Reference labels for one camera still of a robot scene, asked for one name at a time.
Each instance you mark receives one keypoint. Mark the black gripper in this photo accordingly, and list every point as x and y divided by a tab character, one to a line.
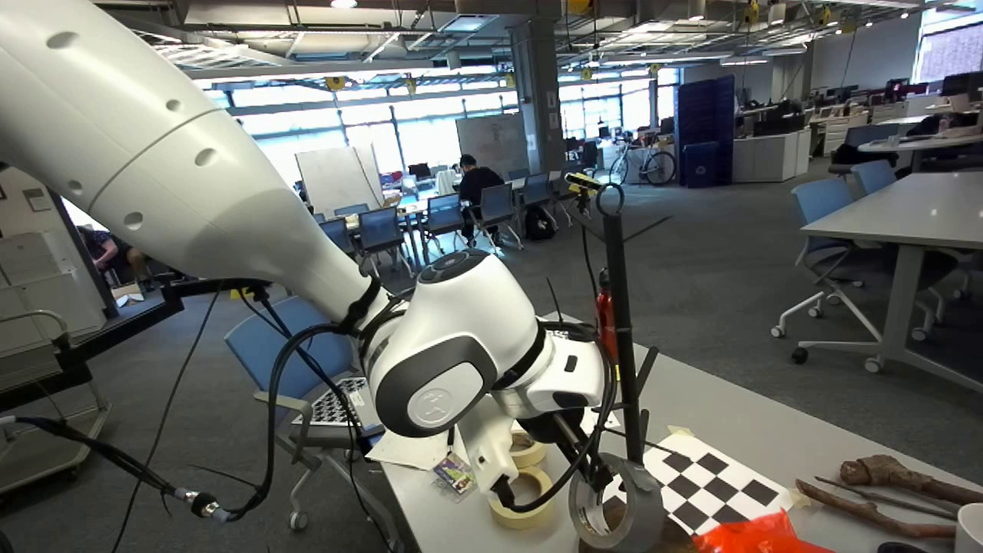
572	440

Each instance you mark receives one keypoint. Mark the grey duct tape roll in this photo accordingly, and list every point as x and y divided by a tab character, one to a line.
646	511

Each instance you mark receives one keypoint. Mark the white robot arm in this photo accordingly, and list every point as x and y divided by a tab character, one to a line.
153	153

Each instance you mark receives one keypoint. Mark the black pole wooden base holder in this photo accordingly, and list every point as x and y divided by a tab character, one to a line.
627	387

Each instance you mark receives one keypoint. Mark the black white checkerboard sheet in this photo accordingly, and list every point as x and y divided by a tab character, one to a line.
715	479

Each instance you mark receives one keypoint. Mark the small colourful card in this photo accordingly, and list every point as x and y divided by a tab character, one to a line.
455	474

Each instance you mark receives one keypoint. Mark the red bottle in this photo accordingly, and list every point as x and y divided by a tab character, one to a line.
607	325

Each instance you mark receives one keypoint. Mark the orange plastic bag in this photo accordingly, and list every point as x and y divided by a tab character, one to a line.
756	537

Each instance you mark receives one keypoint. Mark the white paper sheets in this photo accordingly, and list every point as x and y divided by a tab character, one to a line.
408	450

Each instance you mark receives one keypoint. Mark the black bag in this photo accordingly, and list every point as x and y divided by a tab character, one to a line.
539	223

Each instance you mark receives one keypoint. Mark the long brown wooden branch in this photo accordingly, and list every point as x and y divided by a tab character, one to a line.
870	517

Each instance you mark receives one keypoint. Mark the white keyboard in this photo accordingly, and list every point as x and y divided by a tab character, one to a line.
331	410

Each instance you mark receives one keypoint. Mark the thick brown wooden branch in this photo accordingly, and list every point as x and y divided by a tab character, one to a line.
893	474

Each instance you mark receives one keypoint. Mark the parked bicycle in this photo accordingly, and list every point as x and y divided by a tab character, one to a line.
657	167

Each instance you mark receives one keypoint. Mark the seated person dark clothes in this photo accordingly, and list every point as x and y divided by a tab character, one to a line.
476	185

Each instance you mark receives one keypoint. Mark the blue office chair white base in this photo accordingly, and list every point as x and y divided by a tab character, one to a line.
825	201

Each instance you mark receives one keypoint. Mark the blue padded chair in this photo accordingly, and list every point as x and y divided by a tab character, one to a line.
265	354

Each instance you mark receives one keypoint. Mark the white low cabinet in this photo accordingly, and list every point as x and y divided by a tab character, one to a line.
770	157

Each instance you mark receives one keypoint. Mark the white mug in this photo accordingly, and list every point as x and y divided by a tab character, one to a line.
971	526

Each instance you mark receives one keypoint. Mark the blue cabinet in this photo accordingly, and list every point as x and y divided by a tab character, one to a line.
703	124

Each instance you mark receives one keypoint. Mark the white whiteboard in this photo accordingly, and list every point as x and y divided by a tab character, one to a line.
331	178

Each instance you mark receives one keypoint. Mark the grey office table white legs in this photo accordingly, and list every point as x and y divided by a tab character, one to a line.
910	209

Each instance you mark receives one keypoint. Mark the black camera on thin stand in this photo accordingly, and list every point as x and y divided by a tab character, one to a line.
584	182

